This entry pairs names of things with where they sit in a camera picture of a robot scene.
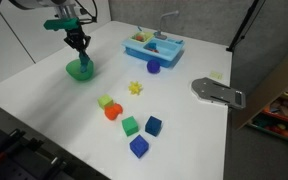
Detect blue toy cup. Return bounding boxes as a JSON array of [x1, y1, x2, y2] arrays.
[[147, 41, 161, 54]]

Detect yellow spiky toy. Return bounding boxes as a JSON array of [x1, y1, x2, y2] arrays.
[[127, 80, 144, 97]]

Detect black equipment bench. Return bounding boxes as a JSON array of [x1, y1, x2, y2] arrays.
[[0, 97, 112, 180]]

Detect orange animal toy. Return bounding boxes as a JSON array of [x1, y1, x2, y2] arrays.
[[103, 102, 124, 121]]

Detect colourful toy storage bins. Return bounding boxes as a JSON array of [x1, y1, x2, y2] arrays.
[[247, 76, 288, 147]]

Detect black clamp with red handle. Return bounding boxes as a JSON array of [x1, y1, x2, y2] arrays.
[[0, 128, 28, 169]]

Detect lime green cube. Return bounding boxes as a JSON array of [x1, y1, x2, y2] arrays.
[[97, 93, 115, 110]]

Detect green bowl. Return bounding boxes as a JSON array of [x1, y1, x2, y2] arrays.
[[65, 58, 95, 82]]

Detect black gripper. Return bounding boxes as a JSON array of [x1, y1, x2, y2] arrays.
[[63, 27, 92, 56]]

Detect dark blue cube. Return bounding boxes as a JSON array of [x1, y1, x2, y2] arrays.
[[144, 115, 163, 138]]

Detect light blue toy sink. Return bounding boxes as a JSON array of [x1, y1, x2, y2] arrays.
[[121, 29, 186, 69]]

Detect bright blue cube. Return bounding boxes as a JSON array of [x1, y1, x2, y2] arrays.
[[128, 134, 150, 159]]

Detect black camera stand pole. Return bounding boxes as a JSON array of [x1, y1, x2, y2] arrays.
[[225, 0, 262, 53]]

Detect purple ball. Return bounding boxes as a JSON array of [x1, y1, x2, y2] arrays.
[[146, 59, 162, 75]]

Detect grey metal mounting plate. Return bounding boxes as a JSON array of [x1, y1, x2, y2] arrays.
[[190, 76, 247, 111]]

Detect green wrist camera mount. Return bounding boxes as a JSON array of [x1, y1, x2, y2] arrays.
[[43, 17, 82, 32]]

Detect yellow-green toy dish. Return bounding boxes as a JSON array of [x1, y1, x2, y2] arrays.
[[130, 30, 149, 43]]

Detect pale yellow small pad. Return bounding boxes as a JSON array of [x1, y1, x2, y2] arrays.
[[209, 70, 224, 81]]

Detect grey toy faucet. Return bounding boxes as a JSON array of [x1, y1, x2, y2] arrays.
[[153, 9, 181, 41]]

